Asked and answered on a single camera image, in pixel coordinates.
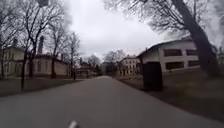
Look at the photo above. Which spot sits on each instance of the long yellow building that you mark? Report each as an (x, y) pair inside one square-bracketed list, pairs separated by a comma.
[(43, 66)]

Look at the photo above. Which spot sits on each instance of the robot's own part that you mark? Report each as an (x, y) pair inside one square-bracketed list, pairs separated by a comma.
[(72, 125)]

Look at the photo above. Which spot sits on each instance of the white building with dark roof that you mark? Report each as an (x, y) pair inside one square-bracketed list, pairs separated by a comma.
[(173, 56)]

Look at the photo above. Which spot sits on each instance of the grey asphalt path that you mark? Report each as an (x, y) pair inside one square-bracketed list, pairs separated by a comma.
[(100, 103)]

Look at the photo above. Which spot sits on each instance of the brown grass verge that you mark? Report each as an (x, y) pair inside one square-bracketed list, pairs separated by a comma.
[(36, 85)]

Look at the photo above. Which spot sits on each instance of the dark bin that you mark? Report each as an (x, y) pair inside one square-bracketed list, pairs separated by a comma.
[(152, 76)]

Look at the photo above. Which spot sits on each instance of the row of bare trees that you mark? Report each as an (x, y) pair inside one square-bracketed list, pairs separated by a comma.
[(33, 30)]

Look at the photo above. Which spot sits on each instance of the small low building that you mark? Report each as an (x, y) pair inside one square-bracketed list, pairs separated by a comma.
[(85, 70)]

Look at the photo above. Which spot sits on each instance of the dark grass verge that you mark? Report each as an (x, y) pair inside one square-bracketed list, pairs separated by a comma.
[(186, 93)]

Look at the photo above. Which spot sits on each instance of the large leaning bare tree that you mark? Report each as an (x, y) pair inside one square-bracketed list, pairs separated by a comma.
[(200, 43)]

